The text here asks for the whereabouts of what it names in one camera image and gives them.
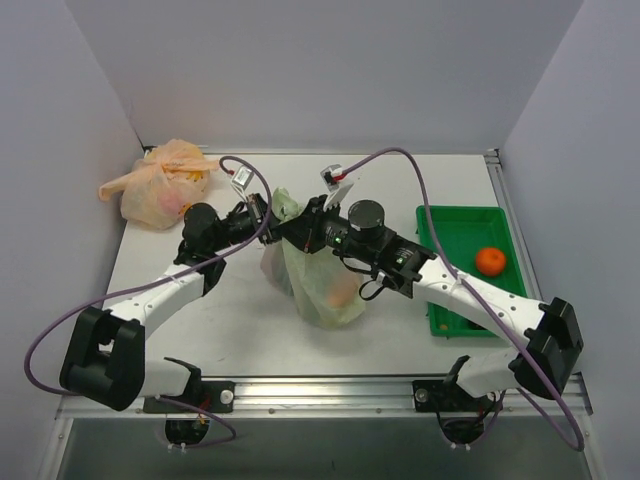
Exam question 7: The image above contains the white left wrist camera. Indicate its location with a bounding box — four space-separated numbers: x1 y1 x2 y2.
230 165 255 199

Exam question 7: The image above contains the orange tangerine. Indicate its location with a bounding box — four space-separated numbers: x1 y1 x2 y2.
475 247 507 277

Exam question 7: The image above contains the orange filled plastic bag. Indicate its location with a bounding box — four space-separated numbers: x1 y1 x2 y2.
98 139 219 231

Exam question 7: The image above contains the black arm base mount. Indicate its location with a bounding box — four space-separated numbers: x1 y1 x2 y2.
412 355 497 414

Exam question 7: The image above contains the aluminium right side rail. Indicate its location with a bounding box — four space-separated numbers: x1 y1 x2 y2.
484 151 543 302

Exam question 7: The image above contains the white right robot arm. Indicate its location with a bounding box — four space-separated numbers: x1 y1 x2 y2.
273 196 583 409

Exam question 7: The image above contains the green plastic tray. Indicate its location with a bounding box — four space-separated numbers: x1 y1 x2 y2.
427 205 527 338

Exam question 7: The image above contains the aluminium front rail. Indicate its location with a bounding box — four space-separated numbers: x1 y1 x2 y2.
56 375 593 419

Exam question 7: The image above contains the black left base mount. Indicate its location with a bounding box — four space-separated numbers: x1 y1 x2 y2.
142 380 236 414

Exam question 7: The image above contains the dark purple passion fruit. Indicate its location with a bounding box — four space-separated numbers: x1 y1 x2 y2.
467 321 486 331

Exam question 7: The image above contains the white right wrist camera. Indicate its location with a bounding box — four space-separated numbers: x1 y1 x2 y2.
320 164 354 211

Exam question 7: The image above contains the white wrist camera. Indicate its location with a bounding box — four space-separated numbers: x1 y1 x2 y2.
320 164 354 211
230 165 255 199

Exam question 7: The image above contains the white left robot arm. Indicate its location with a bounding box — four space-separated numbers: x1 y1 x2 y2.
59 194 272 411

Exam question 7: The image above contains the pale green plastic bag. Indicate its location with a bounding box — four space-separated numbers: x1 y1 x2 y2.
260 186 367 330

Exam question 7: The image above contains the aluminium rail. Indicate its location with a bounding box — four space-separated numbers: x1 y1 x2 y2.
484 151 543 302
56 375 593 419

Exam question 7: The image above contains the yellow orange lemon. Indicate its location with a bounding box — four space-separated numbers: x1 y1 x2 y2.
327 283 358 308

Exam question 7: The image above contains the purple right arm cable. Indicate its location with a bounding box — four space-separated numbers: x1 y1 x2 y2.
337 146 586 452

